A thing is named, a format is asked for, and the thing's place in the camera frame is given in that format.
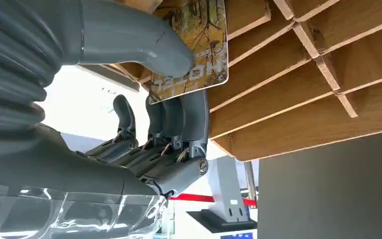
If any red barrier tape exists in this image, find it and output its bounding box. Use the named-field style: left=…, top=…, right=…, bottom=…
left=170, top=193, right=258, bottom=208

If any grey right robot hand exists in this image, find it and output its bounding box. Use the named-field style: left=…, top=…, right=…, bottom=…
left=0, top=0, right=210, bottom=199

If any white stand with black base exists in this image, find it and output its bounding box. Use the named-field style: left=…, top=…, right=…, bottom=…
left=187, top=156, right=258, bottom=235

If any clear plastic wrap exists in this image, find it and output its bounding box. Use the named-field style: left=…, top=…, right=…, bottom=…
left=0, top=182, right=169, bottom=239

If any wooden divided card box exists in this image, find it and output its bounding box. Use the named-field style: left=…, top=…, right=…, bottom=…
left=105, top=0, right=382, bottom=162

